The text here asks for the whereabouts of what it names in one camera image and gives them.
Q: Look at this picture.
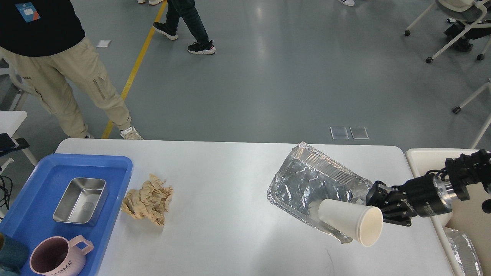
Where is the white chair leg right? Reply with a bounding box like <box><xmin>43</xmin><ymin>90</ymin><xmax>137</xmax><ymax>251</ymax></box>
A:
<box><xmin>451</xmin><ymin>79</ymin><xmax>491</xmax><ymax>150</ymax></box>

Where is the brown paper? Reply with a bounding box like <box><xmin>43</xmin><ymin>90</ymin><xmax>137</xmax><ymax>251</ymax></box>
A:
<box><xmin>120</xmin><ymin>174</ymin><xmax>174</xmax><ymax>227</ymax></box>

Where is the aluminium foil tray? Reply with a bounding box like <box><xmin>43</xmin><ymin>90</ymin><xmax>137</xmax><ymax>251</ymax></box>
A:
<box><xmin>267</xmin><ymin>142</ymin><xmax>373</xmax><ymax>243</ymax></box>

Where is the white paper cup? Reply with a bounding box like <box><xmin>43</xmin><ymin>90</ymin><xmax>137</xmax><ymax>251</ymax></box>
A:
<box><xmin>318</xmin><ymin>199</ymin><xmax>384</xmax><ymax>247</ymax></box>

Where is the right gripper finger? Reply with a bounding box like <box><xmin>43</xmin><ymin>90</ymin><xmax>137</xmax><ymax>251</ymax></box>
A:
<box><xmin>366</xmin><ymin>182</ymin><xmax>409</xmax><ymax>209</ymax></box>
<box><xmin>382</xmin><ymin>210</ymin><xmax>413</xmax><ymax>227</ymax></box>

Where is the floor socket plate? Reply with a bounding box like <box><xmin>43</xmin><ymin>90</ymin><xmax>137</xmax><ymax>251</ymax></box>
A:
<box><xmin>330</xmin><ymin>126</ymin><xmax>369</xmax><ymax>140</ymax></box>

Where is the pink mug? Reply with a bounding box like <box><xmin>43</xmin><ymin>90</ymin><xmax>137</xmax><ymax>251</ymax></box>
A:
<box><xmin>29</xmin><ymin>235</ymin><xmax>94</xmax><ymax>276</ymax></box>

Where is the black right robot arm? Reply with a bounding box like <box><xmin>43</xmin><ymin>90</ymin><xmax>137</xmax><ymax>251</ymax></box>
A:
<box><xmin>366</xmin><ymin>149</ymin><xmax>491</xmax><ymax>227</ymax></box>

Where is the blue plastic tray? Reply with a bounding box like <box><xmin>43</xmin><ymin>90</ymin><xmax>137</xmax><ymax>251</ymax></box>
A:
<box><xmin>0</xmin><ymin>154</ymin><xmax>133</xmax><ymax>276</ymax></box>

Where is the white side table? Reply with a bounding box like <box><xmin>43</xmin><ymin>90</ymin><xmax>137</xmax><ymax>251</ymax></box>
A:
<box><xmin>0</xmin><ymin>111</ymin><xmax>27</xmax><ymax>140</ymax></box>

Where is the teal object at corner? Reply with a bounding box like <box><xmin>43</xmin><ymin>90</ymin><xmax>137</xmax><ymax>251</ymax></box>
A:
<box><xmin>0</xmin><ymin>233</ymin><xmax>29</xmax><ymax>276</ymax></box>

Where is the passer-by in dark jeans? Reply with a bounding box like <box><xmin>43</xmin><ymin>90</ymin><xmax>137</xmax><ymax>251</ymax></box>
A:
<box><xmin>152</xmin><ymin>0</ymin><xmax>216</xmax><ymax>55</ymax></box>

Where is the white office chair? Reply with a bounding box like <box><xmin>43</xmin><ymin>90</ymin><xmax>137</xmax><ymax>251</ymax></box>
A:
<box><xmin>404</xmin><ymin>0</ymin><xmax>490</xmax><ymax>64</ymax></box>

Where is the person in beige trousers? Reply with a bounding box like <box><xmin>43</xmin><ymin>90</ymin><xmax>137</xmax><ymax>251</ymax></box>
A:
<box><xmin>0</xmin><ymin>0</ymin><xmax>142</xmax><ymax>140</ymax></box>

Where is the passer-by in grey trousers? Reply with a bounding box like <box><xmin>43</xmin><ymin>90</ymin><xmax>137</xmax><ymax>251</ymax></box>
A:
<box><xmin>137</xmin><ymin>0</ymin><xmax>163</xmax><ymax>5</ymax></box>

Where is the beige plastic bin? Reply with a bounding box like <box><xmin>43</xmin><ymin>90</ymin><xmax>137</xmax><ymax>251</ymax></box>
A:
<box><xmin>405</xmin><ymin>148</ymin><xmax>491</xmax><ymax>276</ymax></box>

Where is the foil trash in bin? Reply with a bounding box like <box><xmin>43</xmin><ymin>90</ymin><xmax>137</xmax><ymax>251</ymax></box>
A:
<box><xmin>443</xmin><ymin>227</ymin><xmax>483</xmax><ymax>276</ymax></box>

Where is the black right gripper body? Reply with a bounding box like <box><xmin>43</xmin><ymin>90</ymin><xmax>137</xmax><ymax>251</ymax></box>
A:
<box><xmin>403</xmin><ymin>174</ymin><xmax>459</xmax><ymax>218</ymax></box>

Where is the passer-by with striped sneakers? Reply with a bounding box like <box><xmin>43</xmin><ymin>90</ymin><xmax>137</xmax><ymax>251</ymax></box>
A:
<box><xmin>338</xmin><ymin>0</ymin><xmax>355</xmax><ymax>7</ymax></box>

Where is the white chair left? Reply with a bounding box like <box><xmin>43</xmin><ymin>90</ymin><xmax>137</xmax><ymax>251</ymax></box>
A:
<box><xmin>0</xmin><ymin>67</ymin><xmax>27</xmax><ymax>112</ymax></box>

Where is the small steel tray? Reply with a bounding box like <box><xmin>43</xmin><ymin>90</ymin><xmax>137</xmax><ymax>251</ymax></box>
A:
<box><xmin>52</xmin><ymin>177</ymin><xmax>109</xmax><ymax>227</ymax></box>

